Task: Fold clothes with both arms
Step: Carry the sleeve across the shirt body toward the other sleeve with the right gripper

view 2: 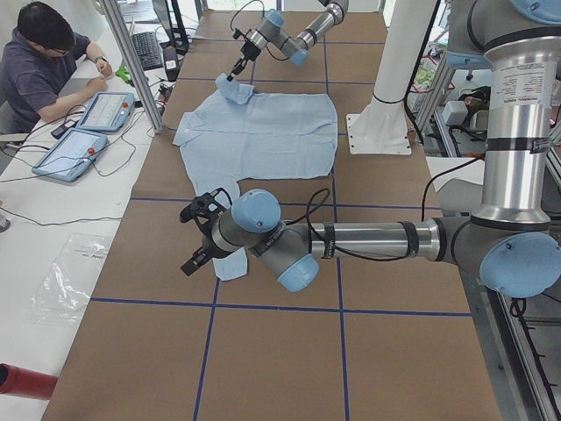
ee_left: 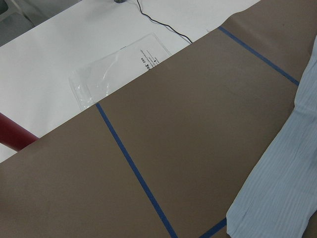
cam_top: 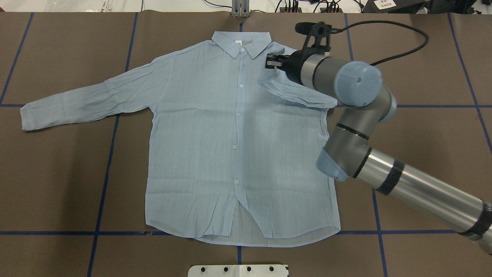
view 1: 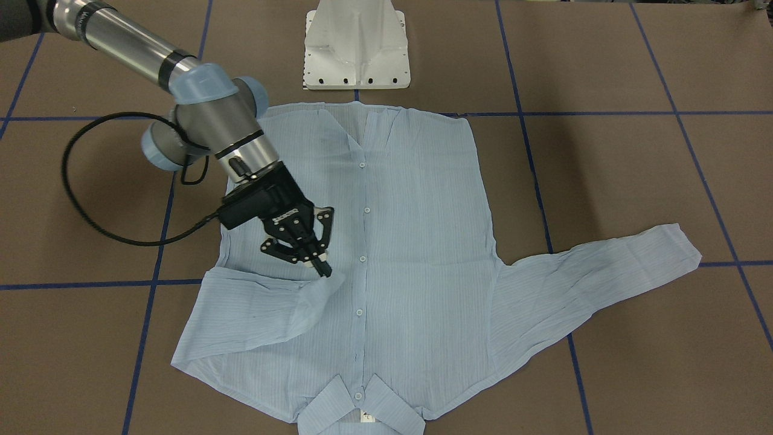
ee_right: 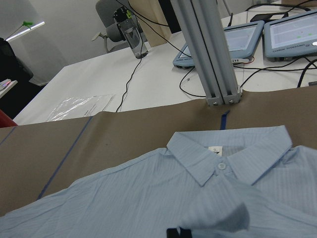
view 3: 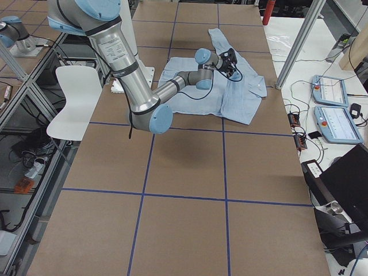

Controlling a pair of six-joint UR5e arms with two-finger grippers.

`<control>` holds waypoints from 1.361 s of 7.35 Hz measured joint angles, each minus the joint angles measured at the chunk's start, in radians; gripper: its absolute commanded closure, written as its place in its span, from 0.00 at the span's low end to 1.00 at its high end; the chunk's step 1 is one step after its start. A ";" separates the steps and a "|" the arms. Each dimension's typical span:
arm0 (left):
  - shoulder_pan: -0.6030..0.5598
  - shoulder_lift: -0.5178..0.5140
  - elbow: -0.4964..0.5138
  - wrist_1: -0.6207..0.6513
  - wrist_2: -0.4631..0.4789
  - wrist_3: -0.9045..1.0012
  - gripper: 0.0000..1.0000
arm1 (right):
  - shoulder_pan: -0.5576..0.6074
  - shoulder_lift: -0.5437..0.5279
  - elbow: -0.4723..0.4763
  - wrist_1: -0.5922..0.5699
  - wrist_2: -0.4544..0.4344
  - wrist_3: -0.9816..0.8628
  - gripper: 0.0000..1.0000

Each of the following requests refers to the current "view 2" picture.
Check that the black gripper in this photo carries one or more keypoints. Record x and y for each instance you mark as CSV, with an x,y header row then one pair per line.
x,y
249,49
206,247

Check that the light blue button-up shirt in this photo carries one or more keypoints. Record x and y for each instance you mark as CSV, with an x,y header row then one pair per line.
x,y
237,134

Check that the black computer keyboard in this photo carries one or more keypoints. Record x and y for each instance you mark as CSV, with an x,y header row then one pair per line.
x,y
148,50

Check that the upper blue teach pendant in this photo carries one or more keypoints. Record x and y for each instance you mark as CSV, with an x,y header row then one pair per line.
x,y
107,112

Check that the blue teach pendant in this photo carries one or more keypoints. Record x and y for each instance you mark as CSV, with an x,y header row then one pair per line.
x,y
71,155
107,112

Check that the clear plastic bag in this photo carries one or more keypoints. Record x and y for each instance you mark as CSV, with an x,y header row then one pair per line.
x,y
64,293

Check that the lower blue teach pendant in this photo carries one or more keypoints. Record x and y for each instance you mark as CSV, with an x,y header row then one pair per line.
x,y
71,155

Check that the seated man in purple shirt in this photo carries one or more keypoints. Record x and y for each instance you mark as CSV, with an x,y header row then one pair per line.
x,y
38,62

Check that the red cylinder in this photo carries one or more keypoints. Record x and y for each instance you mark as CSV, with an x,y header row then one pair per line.
x,y
21,382

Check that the white paper sheet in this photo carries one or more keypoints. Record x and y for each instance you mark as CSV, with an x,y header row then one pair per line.
x,y
473,173

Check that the grey aluminium frame post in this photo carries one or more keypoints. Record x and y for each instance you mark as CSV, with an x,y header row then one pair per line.
x,y
121,34

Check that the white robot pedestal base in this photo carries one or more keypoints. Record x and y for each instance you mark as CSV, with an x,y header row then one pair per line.
x,y
381,127

